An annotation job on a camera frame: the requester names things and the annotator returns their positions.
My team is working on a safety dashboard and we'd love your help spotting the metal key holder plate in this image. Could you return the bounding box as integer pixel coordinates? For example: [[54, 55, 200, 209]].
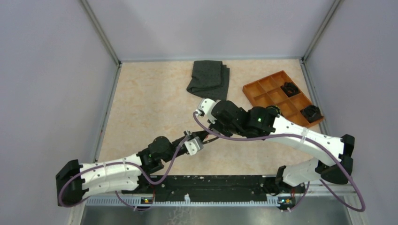
[[201, 135, 219, 145]]

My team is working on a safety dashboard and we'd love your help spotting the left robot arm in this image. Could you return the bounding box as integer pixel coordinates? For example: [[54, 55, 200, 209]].
[[55, 136, 203, 207]]

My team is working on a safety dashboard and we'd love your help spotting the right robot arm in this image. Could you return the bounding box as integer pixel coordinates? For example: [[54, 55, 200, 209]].
[[197, 99, 355, 193]]

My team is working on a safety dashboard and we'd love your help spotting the dark grey folded cloth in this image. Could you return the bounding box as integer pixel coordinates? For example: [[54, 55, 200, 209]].
[[186, 60, 230, 100]]

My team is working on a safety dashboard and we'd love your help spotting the orange compartment tray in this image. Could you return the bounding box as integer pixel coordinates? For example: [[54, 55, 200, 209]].
[[242, 70, 324, 128]]

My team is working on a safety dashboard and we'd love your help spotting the black rolled belt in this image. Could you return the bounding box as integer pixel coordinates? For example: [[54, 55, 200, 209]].
[[281, 82, 301, 97]]

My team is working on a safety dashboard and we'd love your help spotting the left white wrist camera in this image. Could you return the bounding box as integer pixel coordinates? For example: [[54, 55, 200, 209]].
[[184, 137, 204, 156]]

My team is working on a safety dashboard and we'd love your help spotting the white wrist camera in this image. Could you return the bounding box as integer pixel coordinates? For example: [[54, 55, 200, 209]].
[[184, 137, 204, 156], [195, 98, 217, 124]]

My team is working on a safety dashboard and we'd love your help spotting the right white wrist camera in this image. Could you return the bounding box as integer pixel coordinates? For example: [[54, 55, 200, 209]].
[[195, 98, 217, 124]]

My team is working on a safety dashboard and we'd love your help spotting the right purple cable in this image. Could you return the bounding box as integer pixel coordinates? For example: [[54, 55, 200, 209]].
[[192, 111, 366, 213]]

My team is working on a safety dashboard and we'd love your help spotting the purple cable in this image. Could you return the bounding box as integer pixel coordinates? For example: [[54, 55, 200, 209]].
[[192, 111, 366, 213], [58, 134, 192, 212]]

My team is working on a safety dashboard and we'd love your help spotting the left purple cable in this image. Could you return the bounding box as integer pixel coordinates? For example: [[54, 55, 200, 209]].
[[58, 134, 192, 212]]

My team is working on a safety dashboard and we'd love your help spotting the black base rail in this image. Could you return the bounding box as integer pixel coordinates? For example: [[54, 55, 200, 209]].
[[137, 174, 307, 207]]

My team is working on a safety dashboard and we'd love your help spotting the black rolled strap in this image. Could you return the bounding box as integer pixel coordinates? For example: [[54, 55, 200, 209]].
[[300, 105, 323, 123]]

